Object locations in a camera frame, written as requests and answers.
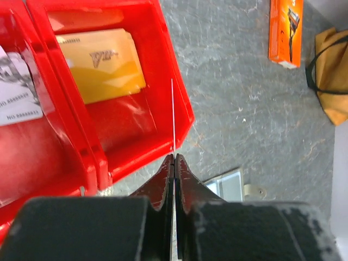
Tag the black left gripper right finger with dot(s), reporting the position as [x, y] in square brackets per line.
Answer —
[210, 228]

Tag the tan tote bag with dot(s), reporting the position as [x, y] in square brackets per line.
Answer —
[326, 74]

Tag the red bin near yellow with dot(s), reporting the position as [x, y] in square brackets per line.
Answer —
[47, 156]

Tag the grey card holder wallet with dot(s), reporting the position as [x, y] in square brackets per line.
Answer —
[231, 187]

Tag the gold credit card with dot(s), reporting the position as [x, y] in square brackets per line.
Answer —
[173, 118]
[104, 64]

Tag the red bin far right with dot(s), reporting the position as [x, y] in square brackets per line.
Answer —
[127, 132]

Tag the orange razor box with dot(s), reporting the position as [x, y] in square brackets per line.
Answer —
[285, 32]

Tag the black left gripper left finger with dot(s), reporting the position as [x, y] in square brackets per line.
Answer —
[135, 227]

